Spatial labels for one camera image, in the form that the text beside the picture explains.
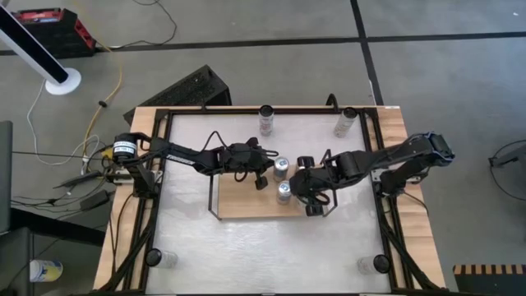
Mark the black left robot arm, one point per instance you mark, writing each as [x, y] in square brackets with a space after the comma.
[181, 156]

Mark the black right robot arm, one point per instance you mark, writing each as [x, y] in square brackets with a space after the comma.
[394, 158]

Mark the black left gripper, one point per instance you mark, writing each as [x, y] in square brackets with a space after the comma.
[244, 158]

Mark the black metal table frame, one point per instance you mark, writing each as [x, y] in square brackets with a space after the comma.
[213, 111]

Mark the Celsius tropical vibe can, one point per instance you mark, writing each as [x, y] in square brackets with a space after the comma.
[344, 122]

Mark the black yellow striped box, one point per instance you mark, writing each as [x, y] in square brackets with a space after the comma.
[489, 281]

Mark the red black tool case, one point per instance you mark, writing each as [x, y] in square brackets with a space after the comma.
[53, 33]

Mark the white black pole stand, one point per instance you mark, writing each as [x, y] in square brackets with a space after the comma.
[29, 49]

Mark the black arched bracket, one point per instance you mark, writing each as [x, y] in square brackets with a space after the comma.
[330, 96]

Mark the Celsius peach vibe can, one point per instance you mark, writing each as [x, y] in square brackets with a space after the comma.
[266, 121]

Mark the white table cover sheet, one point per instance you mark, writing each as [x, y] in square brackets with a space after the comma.
[246, 271]

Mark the black power adapter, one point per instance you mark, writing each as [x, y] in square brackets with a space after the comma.
[95, 200]

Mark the white yellow canister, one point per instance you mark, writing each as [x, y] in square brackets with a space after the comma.
[45, 270]

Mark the wooden shelf black metal frame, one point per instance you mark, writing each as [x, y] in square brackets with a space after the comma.
[242, 201]

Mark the blue silver Red Bull can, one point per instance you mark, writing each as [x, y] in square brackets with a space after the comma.
[281, 168]
[283, 192]

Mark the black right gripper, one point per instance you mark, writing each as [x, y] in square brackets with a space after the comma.
[314, 183]

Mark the grey flat panel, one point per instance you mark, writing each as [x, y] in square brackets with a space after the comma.
[5, 177]

